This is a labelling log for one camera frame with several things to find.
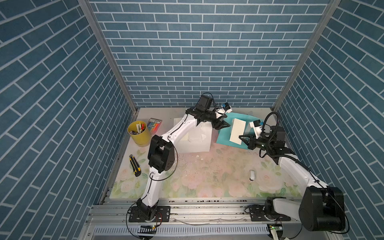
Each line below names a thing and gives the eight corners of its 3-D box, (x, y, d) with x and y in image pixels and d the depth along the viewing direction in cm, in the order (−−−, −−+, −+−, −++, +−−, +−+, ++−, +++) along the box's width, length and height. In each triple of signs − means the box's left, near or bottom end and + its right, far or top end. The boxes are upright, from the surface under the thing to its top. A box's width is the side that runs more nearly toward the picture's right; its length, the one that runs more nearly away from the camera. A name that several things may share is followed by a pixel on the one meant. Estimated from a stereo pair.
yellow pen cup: (132, 146, 101) (124, 134, 89) (137, 133, 108) (130, 120, 97) (151, 146, 101) (145, 134, 89) (154, 133, 108) (149, 120, 97)
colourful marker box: (144, 132, 109) (143, 130, 107) (151, 119, 117) (150, 117, 115) (156, 134, 108) (155, 132, 106) (162, 121, 116) (162, 119, 114)
